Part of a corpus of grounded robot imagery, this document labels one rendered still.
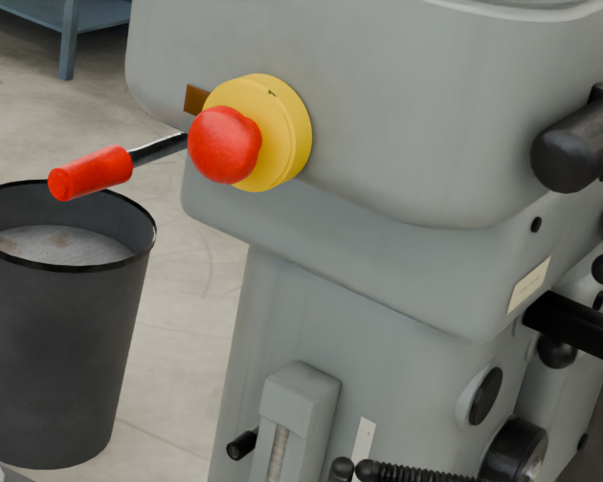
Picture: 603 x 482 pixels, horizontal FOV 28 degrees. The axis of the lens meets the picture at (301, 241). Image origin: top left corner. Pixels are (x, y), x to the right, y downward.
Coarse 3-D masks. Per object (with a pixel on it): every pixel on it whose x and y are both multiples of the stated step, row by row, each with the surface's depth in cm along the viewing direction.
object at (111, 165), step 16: (112, 144) 71; (144, 144) 73; (160, 144) 74; (176, 144) 75; (80, 160) 68; (96, 160) 68; (112, 160) 69; (128, 160) 70; (144, 160) 72; (48, 176) 67; (64, 176) 67; (80, 176) 67; (96, 176) 68; (112, 176) 69; (128, 176) 70; (64, 192) 67; (80, 192) 67
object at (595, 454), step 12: (600, 396) 124; (600, 408) 124; (600, 420) 124; (588, 432) 126; (600, 432) 125; (588, 444) 126; (600, 444) 125; (576, 456) 127; (588, 456) 126; (600, 456) 126; (564, 468) 128; (576, 468) 127; (588, 468) 127; (600, 468) 126; (564, 480) 129; (576, 480) 128; (588, 480) 127; (600, 480) 126
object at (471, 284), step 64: (192, 192) 80; (256, 192) 77; (320, 192) 75; (576, 192) 76; (320, 256) 76; (384, 256) 74; (448, 256) 71; (512, 256) 70; (576, 256) 83; (448, 320) 72; (512, 320) 75
